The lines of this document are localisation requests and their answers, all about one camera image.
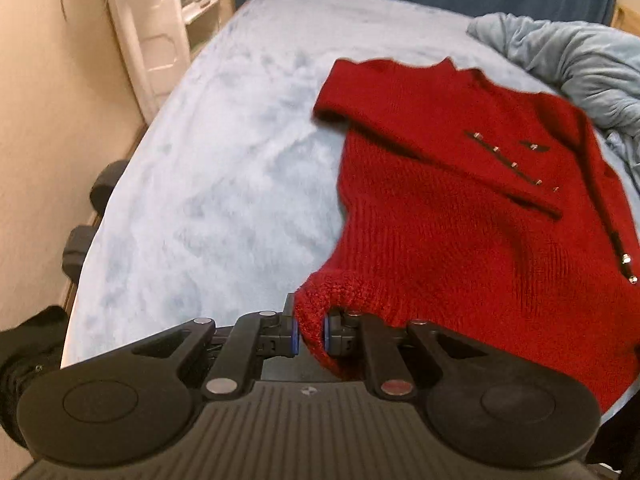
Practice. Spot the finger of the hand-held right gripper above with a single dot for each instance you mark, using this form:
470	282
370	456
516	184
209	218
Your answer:
535	146
500	152

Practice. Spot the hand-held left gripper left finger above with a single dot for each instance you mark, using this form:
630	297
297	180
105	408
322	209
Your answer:
294	336

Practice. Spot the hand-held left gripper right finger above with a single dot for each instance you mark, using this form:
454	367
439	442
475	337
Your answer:
328	334

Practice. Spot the red knitted sweater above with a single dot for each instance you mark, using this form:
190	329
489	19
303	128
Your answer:
450	240

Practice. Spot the crumpled light blue duvet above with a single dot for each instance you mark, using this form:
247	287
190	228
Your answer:
575	60

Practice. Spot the black dumbbell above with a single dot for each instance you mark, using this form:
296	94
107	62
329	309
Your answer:
80	252
107	187

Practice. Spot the dark cloth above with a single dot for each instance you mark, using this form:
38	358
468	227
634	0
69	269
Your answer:
30	355

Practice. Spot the white shelf unit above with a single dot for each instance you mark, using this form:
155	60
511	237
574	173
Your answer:
155	35

